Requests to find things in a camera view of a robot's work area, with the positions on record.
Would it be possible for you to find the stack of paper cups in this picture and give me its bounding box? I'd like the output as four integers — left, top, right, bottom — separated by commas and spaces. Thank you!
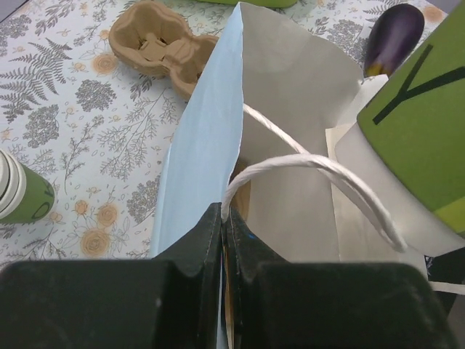
1, 150, 55, 224

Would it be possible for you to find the white paper carry bag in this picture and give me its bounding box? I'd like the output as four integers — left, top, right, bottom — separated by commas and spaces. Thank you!
149, 1, 465, 349

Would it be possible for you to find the purple toy eggplant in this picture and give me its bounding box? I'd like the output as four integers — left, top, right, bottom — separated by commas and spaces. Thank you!
364, 4, 425, 77

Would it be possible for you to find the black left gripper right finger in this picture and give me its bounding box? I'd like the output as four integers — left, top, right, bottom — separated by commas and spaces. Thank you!
225, 210, 458, 348

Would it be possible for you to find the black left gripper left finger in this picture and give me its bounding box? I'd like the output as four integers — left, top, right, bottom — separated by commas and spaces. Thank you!
1, 203, 222, 348

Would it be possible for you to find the green paper coffee cup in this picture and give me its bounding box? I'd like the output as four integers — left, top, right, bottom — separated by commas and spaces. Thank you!
335, 4, 464, 257

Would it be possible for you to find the brown pulp cup carrier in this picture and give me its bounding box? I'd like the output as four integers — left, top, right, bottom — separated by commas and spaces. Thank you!
109, 1, 219, 100

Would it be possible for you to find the floral patterned table mat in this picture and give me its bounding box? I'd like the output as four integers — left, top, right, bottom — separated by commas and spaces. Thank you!
1, 1, 185, 265

